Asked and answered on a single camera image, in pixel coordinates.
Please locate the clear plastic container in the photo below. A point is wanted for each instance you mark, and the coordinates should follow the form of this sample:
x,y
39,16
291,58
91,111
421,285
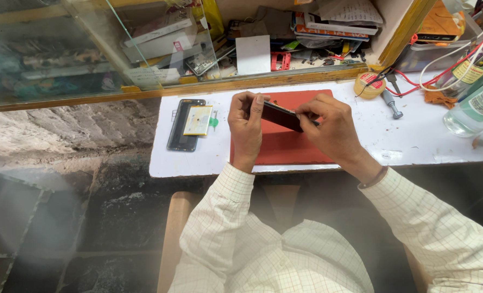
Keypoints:
x,y
426,55

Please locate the person's left hand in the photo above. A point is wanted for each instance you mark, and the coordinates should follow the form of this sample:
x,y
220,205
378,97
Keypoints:
x,y
244,130

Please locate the glass display case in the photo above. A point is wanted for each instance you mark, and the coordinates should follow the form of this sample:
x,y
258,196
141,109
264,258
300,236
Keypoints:
x,y
62,53

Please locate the black smartphone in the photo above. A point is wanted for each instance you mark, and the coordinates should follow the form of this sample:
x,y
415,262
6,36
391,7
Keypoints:
x,y
280,116

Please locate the red work mat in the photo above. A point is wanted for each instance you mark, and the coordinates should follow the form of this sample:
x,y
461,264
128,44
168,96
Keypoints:
x,y
282,146

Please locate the yellow tape roll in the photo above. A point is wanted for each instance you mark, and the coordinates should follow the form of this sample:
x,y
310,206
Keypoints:
x,y
368,86

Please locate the white checked shirt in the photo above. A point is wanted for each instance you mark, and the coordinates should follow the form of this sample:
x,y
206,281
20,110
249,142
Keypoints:
x,y
274,264

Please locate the red phone frame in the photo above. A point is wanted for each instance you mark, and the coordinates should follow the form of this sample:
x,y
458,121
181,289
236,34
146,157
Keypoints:
x,y
274,61

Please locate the black phone back cover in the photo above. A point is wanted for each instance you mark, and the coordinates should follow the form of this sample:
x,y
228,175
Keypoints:
x,y
177,134

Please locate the white yellow phone battery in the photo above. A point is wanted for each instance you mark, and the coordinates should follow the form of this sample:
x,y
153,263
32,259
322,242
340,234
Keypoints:
x,y
198,120

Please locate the green plastic pry pick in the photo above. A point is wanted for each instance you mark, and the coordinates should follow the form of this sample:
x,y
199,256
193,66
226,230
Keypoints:
x,y
213,121

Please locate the silver screwdriver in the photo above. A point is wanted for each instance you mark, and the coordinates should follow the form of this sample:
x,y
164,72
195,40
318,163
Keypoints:
x,y
391,105

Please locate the yellow label bottle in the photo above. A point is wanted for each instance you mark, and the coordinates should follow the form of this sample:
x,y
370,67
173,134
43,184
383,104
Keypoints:
x,y
467,72

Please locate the cluttered shelf of phone parts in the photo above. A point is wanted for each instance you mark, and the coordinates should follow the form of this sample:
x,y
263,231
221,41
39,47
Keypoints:
x,y
327,36

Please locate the grey metal hand tool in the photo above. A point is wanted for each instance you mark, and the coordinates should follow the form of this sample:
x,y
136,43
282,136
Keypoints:
x,y
393,82

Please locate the white card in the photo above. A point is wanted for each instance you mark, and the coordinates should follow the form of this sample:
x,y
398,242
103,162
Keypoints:
x,y
252,55

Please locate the orange cloth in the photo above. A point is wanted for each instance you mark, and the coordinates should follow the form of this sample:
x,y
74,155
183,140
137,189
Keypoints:
x,y
439,97

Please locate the person's right hand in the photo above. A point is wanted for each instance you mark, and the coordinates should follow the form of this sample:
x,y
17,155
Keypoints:
x,y
335,130

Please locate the clear liquid bottle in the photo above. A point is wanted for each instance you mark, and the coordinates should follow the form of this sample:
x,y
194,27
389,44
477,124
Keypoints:
x,y
475,112

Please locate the yellow wooden post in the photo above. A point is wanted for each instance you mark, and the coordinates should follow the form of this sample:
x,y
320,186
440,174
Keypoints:
x,y
404,30

